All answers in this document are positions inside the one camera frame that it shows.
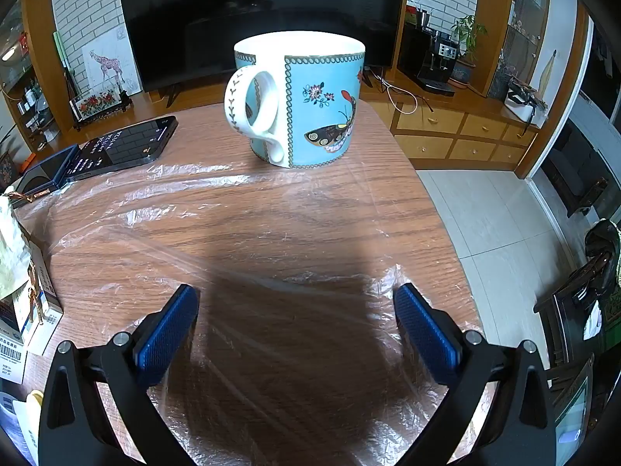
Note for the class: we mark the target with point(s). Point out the cream paper bag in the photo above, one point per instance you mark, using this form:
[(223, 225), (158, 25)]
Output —
[(12, 247)]

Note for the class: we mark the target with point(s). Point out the black coffee machine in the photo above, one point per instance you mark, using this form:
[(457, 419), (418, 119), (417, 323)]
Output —
[(436, 63)]

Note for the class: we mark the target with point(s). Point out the feather wall decoration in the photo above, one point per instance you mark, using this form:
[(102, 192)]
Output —
[(547, 73)]

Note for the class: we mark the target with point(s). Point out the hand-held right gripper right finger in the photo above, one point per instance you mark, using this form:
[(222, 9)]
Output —
[(427, 335)]

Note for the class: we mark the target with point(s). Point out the wooden wall shelf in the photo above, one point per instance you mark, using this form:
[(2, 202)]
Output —
[(24, 87)]

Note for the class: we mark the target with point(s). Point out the pale green tube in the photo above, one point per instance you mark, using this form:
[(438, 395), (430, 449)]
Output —
[(60, 53)]

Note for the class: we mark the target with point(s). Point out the white medicine box blue stripes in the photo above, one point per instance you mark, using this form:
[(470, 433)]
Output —
[(48, 296)]

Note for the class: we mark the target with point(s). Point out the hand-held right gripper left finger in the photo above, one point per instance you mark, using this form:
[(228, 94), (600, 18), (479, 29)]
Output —
[(165, 335)]

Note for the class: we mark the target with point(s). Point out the small green potted plant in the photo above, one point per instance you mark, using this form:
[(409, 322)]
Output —
[(468, 34)]

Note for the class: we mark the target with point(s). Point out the dark wooden chair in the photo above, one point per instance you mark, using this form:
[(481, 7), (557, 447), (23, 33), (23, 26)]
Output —
[(572, 301)]

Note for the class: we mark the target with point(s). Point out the white handbag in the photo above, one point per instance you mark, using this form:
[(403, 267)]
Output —
[(521, 102)]

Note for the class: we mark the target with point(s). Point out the framed red flower picture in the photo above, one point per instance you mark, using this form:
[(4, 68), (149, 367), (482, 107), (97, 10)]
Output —
[(97, 104)]

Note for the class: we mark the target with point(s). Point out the white carton with small barcode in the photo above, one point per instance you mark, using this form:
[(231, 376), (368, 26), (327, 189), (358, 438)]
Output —
[(10, 354)]

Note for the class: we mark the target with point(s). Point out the glass display cabinet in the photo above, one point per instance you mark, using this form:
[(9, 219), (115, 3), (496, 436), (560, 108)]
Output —
[(524, 19)]

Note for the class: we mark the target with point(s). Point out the wooden television cabinet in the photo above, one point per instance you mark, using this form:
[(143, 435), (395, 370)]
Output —
[(436, 131)]

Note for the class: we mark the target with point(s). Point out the black curved television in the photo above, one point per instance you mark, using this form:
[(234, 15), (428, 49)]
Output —
[(291, 9)]

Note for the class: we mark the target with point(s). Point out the small orange box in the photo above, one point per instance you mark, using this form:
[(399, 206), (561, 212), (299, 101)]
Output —
[(27, 162)]

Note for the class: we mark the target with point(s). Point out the giraffe painting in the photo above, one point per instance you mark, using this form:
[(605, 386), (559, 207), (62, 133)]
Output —
[(109, 65)]

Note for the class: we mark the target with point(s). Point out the blue butterfly print mug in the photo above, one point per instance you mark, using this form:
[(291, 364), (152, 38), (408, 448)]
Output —
[(320, 121)]

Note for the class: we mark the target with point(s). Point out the dark low cabinet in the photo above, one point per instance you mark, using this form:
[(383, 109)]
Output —
[(572, 170)]

